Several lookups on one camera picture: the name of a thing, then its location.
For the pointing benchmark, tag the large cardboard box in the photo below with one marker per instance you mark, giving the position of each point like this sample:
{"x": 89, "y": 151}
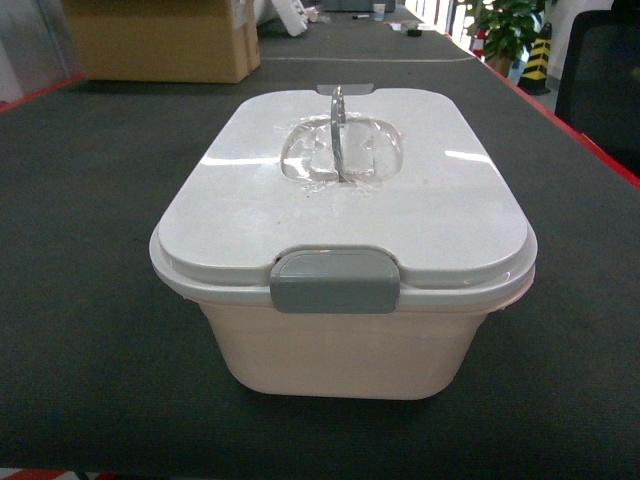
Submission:
{"x": 165, "y": 41}

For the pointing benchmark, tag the black office chair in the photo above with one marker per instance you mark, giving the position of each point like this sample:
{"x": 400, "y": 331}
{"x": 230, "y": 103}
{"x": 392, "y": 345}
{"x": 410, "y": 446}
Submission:
{"x": 599, "y": 89}

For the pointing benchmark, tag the white box lid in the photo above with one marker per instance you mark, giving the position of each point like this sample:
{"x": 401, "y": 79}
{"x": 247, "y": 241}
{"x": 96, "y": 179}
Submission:
{"x": 380, "y": 202}

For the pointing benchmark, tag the green potted plant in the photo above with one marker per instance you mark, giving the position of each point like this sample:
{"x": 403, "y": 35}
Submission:
{"x": 511, "y": 28}

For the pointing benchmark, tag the yellow black striped bollard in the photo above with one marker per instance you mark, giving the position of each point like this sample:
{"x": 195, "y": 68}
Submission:
{"x": 533, "y": 78}

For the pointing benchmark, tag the white paper cup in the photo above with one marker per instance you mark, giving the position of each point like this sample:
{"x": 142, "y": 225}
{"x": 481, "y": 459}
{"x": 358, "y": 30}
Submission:
{"x": 379, "y": 10}

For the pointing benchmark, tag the pink plastic storage box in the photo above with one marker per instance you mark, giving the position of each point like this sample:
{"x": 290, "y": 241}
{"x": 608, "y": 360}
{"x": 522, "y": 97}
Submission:
{"x": 410, "y": 354}

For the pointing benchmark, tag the dark grey table mat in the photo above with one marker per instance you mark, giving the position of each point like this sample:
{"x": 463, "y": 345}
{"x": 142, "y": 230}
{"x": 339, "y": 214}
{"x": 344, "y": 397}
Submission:
{"x": 100, "y": 250}

